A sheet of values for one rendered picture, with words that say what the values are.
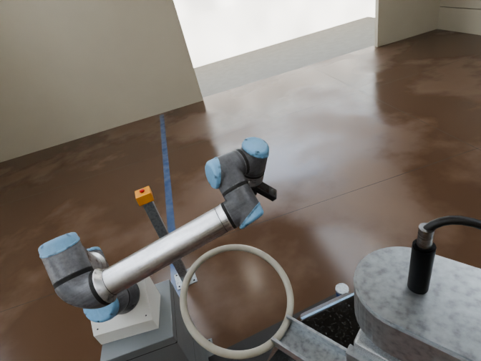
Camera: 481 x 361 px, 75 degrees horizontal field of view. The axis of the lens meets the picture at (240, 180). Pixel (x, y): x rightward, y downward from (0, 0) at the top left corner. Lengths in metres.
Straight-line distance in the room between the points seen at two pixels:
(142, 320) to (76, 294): 0.86
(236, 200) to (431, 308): 0.54
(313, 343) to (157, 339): 0.87
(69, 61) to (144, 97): 1.55
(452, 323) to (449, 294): 0.06
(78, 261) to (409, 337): 0.89
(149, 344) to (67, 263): 0.95
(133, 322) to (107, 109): 6.12
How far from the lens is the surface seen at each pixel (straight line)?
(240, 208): 0.94
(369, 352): 0.88
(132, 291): 1.82
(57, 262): 1.10
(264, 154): 1.00
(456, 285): 0.82
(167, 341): 1.91
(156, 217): 2.68
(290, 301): 1.45
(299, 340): 1.41
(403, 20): 9.15
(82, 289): 1.07
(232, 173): 0.95
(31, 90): 7.79
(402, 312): 0.76
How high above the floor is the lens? 2.35
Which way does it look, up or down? 34 degrees down
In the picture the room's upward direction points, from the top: 15 degrees counter-clockwise
